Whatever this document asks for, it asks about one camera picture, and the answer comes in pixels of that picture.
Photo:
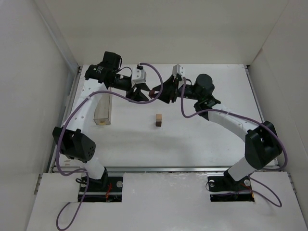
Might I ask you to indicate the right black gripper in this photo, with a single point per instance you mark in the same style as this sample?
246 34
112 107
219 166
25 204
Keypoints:
175 89

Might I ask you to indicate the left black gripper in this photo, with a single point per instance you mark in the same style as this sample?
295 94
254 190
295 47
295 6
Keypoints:
132 89

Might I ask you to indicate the dark red wood block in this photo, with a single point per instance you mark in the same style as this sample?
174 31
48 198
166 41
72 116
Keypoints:
152 94

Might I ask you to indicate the light tan wood cube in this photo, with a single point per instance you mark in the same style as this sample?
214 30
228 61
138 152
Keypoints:
158 117

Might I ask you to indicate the dark brown arch block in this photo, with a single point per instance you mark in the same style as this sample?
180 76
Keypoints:
158 123

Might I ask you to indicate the clear plastic box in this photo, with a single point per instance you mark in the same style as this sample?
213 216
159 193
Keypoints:
102 114

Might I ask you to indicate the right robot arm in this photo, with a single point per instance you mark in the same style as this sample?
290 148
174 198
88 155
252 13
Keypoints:
260 139

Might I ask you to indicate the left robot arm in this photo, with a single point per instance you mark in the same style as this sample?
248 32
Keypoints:
72 136

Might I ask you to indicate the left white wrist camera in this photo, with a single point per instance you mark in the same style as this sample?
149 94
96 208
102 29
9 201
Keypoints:
138 75

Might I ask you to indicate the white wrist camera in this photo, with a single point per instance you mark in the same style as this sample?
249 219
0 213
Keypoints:
138 75
178 71

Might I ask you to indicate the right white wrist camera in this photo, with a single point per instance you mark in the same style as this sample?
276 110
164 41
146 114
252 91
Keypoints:
178 71

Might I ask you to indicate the aluminium front rail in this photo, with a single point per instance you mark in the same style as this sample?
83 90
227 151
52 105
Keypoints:
165 169

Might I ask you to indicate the aluminium rail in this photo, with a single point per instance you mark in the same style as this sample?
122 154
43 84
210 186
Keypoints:
165 169
256 113
65 108

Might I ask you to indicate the aluminium right rail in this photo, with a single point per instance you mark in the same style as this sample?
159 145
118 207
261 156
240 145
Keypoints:
256 113

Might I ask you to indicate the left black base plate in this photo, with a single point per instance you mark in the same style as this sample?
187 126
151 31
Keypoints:
105 192

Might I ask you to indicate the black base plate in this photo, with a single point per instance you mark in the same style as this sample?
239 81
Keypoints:
105 192
223 189

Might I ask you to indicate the aluminium left rail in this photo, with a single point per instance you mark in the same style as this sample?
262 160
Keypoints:
65 108

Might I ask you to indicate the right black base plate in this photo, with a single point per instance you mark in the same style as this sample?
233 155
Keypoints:
223 189

